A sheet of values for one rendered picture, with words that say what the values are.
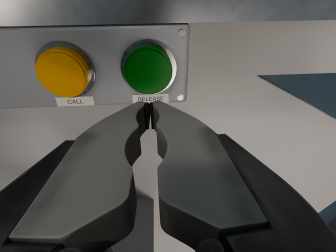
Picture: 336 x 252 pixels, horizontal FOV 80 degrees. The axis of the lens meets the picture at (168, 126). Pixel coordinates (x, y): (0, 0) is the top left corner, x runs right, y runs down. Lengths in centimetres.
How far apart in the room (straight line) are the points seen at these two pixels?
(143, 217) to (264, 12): 36
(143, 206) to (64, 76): 31
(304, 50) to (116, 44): 26
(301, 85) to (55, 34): 143
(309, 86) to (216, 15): 139
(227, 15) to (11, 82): 19
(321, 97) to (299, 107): 126
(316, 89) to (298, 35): 127
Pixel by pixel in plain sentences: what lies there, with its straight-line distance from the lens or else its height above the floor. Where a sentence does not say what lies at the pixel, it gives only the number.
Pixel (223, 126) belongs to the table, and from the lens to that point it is 35.
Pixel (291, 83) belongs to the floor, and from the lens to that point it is 147.
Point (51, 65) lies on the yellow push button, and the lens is 19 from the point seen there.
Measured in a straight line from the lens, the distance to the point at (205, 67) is 30.
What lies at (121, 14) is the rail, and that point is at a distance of 18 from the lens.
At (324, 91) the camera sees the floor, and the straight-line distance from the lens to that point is 163.
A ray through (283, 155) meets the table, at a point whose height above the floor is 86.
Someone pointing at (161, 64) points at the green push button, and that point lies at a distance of 17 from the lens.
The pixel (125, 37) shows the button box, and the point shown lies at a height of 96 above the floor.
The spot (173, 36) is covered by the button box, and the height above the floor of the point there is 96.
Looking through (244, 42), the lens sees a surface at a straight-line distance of 30.
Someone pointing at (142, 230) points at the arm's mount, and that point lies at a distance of 41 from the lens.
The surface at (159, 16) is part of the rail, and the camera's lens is 18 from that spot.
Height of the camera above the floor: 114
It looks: 57 degrees down
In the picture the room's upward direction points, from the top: 174 degrees clockwise
